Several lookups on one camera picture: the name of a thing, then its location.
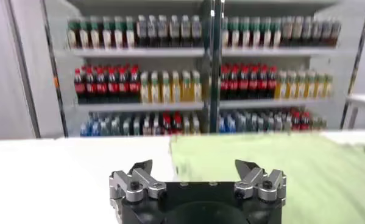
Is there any white side table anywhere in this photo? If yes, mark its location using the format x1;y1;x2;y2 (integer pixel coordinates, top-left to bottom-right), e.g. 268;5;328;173
342;93;365;128

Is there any white display shelf unit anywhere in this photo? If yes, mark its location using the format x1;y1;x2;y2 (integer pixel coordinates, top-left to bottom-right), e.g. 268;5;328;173
214;0;365;134
41;0;216;138

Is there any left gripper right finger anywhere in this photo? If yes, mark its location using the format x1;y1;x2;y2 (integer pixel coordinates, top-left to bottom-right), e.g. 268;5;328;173
233;159;287;203

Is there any small green water bottle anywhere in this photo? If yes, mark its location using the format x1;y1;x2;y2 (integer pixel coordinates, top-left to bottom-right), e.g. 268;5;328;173
99;113;110;136
110;113;121;136

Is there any small dark bottle white cap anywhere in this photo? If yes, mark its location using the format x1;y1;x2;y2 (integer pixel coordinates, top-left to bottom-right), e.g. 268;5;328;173
121;114;133;136
151;113;161;136
141;113;152;136
132;114;142;136

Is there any light green polo shirt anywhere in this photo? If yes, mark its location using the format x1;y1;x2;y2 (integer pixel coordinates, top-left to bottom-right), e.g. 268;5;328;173
169;133;365;224

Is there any small blue water bottle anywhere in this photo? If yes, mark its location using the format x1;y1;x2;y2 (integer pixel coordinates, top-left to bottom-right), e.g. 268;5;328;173
218;113;227;134
226;112;236;134
79;114;90;137
89;113;101;137

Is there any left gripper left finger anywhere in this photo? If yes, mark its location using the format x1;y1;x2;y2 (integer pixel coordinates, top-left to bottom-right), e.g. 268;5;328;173
108;159;168;204

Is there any small cola bottle red cap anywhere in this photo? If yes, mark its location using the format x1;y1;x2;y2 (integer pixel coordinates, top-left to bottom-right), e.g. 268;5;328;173
300;110;311;132
291;109;302;132
172;111;183;135
161;111;173;136

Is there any tea bottle green cap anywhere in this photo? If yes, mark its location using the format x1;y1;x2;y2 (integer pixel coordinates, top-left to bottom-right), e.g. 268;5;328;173
66;17;77;49
101;16;113;49
239;16;250;48
229;16;241;48
124;16;136;49
221;16;230;48
89;16;101;49
113;16;124;49
271;16;282;48
250;16;261;48
77;16;90;49
260;16;272;48

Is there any dark drink bottle blue label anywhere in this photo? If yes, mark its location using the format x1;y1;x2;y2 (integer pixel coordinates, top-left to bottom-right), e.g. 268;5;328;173
157;14;169;48
168;14;180;48
190;14;202;48
180;14;191;48
136;14;148;48
147;14;158;48

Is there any dark drink bottle beige label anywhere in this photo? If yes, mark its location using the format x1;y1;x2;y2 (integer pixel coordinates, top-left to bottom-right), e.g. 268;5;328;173
321;18;332;47
302;16;313;47
282;16;293;47
292;16;303;47
330;18;342;47
311;17;322;47

